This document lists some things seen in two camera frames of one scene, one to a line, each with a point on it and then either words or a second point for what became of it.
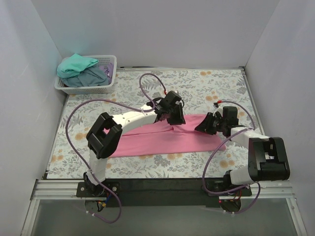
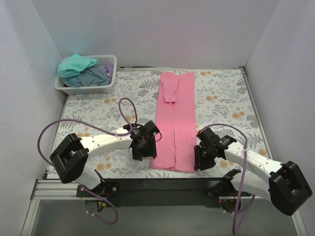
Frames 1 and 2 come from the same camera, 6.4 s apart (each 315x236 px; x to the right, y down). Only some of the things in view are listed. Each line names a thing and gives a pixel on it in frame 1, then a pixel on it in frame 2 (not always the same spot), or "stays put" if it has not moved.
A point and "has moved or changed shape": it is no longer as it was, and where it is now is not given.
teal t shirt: [72, 67] stays put
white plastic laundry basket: [103, 60] stays put
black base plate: [191, 192] stays put
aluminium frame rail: [50, 189] stays put
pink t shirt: [161, 138] has moved or changed shape
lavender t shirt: [108, 68] stays put
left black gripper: [176, 114] → [144, 149]
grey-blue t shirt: [91, 76] stays put
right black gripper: [208, 124] → [203, 157]
